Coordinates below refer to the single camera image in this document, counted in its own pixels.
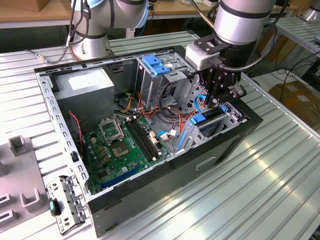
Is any grey power supply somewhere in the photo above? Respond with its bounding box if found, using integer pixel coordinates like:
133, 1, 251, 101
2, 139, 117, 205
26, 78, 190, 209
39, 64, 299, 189
51, 67, 116, 131

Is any black PC case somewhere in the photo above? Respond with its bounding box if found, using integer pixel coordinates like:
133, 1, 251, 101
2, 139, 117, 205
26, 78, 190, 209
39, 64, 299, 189
33, 44, 264, 238

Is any green motherboard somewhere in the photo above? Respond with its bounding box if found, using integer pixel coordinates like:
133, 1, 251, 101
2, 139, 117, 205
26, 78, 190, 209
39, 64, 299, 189
82, 114, 173, 196

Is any black clip with teal tab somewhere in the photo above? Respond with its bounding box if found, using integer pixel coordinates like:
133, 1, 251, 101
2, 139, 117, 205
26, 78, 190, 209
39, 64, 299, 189
48, 197, 63, 217

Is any grey parts rack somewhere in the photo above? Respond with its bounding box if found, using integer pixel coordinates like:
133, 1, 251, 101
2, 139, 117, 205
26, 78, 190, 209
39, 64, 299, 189
0, 136, 51, 227

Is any grey metal drive cage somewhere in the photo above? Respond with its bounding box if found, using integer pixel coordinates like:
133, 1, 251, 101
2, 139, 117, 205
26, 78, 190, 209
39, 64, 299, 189
134, 51, 198, 111

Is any hard disk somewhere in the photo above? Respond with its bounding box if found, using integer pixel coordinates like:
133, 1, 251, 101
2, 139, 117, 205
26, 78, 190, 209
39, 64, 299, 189
174, 104, 230, 152

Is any CPU socket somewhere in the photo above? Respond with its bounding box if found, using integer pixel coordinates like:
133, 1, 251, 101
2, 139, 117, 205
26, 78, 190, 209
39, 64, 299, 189
111, 141, 131, 159

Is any red fan wire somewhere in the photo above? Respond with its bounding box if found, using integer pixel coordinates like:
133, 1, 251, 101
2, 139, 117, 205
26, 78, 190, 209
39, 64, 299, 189
67, 111, 85, 161

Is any flat cardboard box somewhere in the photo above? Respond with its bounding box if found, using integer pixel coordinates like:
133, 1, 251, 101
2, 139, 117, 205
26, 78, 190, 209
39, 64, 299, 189
268, 79, 320, 131

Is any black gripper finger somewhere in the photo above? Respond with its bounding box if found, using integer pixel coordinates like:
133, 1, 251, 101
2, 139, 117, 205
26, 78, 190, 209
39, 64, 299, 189
217, 73, 248, 105
206, 68, 223, 108

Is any grey metal disk bay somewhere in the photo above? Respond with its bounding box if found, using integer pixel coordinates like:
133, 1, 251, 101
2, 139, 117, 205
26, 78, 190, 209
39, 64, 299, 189
172, 106, 248, 155

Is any black RAM slot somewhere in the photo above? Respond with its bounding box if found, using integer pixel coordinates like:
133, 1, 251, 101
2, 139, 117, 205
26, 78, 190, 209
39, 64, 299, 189
124, 119, 155, 162
130, 117, 162, 159

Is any cable with metal plug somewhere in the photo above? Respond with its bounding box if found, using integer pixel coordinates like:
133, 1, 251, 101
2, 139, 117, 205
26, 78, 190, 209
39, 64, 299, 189
26, 0, 91, 65

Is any blue data wire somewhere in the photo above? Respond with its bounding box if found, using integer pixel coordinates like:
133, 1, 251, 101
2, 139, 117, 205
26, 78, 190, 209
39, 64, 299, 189
193, 92, 208, 113

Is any blue expansion slot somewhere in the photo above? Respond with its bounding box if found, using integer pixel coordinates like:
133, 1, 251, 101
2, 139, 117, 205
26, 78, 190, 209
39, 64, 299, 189
101, 166, 137, 190

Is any metal slot bracket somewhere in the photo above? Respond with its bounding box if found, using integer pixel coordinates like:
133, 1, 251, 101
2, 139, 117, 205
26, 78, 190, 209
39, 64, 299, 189
46, 174, 91, 236

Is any blue plastic drive latch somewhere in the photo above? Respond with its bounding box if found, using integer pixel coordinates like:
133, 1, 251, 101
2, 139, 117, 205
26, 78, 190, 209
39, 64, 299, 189
141, 55, 171, 77

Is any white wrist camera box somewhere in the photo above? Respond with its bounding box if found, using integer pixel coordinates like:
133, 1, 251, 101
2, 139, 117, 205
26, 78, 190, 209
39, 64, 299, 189
185, 34, 232, 71

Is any multicolour wire bundle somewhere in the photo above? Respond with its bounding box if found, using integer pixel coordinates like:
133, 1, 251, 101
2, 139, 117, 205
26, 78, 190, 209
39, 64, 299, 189
113, 91, 201, 132

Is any metal slat side table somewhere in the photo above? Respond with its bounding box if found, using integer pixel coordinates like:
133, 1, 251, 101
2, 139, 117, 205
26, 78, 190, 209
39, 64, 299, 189
249, 16, 320, 73

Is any metal socket cover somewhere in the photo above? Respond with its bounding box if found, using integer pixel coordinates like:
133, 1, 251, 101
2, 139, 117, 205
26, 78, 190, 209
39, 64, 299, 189
98, 117, 125, 146

